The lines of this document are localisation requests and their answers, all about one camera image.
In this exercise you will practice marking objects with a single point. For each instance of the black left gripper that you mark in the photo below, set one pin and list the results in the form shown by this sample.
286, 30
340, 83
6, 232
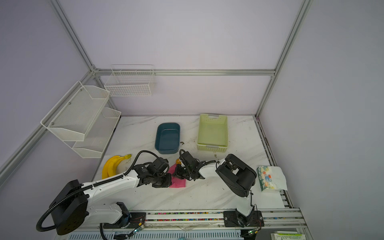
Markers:
167, 183

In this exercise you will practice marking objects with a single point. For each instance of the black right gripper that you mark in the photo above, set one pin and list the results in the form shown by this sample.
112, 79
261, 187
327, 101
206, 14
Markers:
177, 173

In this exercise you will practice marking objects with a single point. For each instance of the pink paper napkin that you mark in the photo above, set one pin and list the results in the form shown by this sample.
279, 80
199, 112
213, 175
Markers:
176, 183

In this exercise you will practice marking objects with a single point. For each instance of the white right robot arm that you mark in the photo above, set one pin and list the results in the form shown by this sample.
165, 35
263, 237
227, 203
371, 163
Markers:
236, 174

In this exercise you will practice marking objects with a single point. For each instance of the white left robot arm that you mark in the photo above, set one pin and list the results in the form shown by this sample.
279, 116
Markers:
91, 203

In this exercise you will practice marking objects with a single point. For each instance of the dark teal plastic bin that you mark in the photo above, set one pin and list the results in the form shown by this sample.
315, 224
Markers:
168, 138

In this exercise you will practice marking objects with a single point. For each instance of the light green perforated basket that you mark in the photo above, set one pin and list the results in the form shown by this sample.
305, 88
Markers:
213, 133

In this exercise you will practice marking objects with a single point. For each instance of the yellow banana bunch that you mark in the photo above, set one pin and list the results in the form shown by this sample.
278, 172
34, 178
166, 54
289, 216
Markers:
110, 167

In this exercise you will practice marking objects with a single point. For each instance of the white mesh lower shelf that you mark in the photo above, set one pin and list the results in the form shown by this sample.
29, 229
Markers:
98, 138

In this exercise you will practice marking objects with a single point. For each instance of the white mesh shelf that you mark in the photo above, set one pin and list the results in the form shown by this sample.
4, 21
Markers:
98, 138
72, 118

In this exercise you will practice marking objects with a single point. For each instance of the colourful tissue pack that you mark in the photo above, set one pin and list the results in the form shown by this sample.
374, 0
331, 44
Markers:
271, 179

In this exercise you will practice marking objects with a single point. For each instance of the white mesh upper shelf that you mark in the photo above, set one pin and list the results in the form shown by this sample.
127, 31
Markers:
72, 118

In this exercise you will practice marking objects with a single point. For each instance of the white wire wall basket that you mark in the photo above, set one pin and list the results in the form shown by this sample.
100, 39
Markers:
131, 80

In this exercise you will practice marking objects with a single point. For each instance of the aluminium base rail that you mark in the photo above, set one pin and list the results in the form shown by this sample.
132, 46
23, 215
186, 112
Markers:
199, 225

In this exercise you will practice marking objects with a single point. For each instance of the aluminium frame post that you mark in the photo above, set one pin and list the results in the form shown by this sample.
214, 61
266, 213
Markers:
303, 11

